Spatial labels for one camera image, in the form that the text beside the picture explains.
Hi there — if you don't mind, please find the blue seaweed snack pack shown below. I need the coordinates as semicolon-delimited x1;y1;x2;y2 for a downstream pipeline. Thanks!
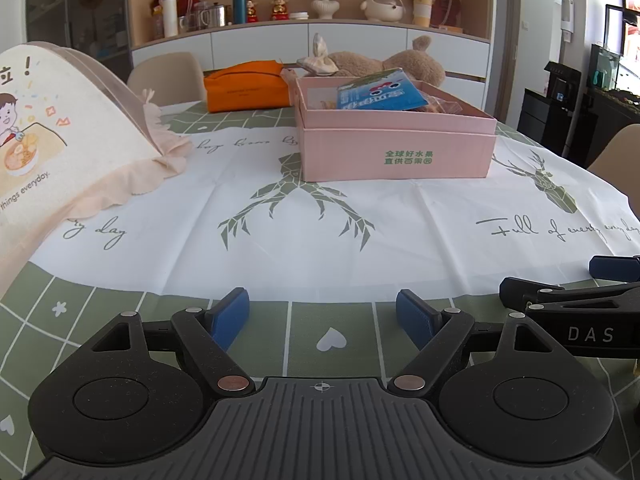
336;68;427;110

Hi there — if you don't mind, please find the long biscuit stick pack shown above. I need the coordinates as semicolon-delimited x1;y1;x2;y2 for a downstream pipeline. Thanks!
418;93;463;115

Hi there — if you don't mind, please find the beige chair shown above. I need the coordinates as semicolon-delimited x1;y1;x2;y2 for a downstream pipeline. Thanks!
127;52;206;106
588;124;640;208

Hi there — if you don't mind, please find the green white tablecloth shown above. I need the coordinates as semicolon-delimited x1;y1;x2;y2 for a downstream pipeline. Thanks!
1;104;639;479

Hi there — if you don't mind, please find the black cabinet appliance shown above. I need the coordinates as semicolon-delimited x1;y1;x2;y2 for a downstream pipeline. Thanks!
518;61;582;156

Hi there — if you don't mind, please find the pink cardboard box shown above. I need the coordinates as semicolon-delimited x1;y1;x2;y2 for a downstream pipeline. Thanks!
288;77;497;182

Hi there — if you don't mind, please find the brown plush teddy bear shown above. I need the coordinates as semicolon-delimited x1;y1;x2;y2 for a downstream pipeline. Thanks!
297;34;446;87

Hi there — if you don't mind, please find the orange tissue pouch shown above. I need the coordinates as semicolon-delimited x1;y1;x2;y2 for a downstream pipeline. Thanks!
204;61;291;114

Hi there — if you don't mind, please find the yellow white cup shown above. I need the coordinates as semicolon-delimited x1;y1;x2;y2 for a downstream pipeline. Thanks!
412;0;433;28

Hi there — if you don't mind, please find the white bunny teapot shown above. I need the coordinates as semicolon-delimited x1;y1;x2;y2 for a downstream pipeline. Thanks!
360;0;405;23

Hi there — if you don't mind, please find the steel kettle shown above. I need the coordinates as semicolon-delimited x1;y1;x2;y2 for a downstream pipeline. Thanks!
196;1;228;29

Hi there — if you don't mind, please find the red lucky doll figurine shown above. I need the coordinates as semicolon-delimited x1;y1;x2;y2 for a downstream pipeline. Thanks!
246;0;258;23

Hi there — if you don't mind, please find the white thermos bottle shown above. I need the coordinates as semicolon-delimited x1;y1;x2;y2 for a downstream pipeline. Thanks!
160;0;179;38

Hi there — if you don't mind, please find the white flower vase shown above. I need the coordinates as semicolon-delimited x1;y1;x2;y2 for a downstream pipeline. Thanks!
311;0;341;20

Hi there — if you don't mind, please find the teal thermos bottle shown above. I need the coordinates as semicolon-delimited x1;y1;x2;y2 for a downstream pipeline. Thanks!
232;0;247;24

